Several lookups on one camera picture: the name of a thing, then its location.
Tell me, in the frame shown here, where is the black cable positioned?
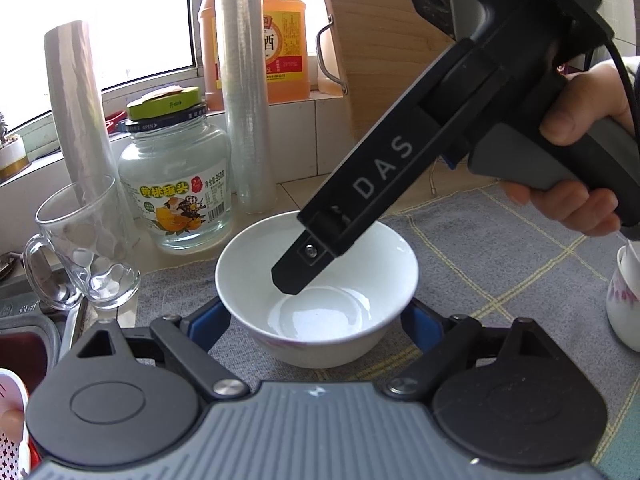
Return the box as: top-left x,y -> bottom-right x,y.
602,35 -> 640,138

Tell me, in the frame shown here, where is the grey blue checked cloth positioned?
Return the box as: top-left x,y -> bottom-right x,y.
135,180 -> 640,480

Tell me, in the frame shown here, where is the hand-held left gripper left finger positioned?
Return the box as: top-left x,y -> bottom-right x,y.
75,300 -> 249,404

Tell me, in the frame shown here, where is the white red colander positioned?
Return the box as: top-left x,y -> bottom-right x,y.
0,367 -> 32,480

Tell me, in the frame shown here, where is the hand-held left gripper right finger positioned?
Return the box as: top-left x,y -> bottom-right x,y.
385,300 -> 561,402

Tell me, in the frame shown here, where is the tall plastic wrap roll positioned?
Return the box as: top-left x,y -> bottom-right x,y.
212,0 -> 277,215

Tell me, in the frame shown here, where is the orange cooking wine jug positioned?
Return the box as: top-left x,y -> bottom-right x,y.
198,0 -> 308,111

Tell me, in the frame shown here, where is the person's right hand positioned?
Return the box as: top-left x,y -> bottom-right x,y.
502,60 -> 636,236

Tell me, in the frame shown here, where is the dark red basin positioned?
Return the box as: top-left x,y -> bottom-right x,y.
0,317 -> 61,401

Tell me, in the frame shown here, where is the clear glass mug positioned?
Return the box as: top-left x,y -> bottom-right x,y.
22,175 -> 142,311

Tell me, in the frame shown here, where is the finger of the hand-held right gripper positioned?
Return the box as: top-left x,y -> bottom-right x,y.
271,232 -> 351,296

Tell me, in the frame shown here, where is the window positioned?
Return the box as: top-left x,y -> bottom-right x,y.
0,0 -> 216,131

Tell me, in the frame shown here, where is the bamboo cutting board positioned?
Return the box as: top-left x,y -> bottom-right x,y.
316,0 -> 471,143

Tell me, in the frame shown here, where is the grey paper roll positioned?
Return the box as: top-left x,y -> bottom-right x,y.
43,20 -> 138,261

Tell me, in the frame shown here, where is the small potted plant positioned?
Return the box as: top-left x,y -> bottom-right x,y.
0,110 -> 27,183

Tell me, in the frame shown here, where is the glass jar with green lid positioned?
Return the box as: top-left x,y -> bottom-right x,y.
118,87 -> 232,254

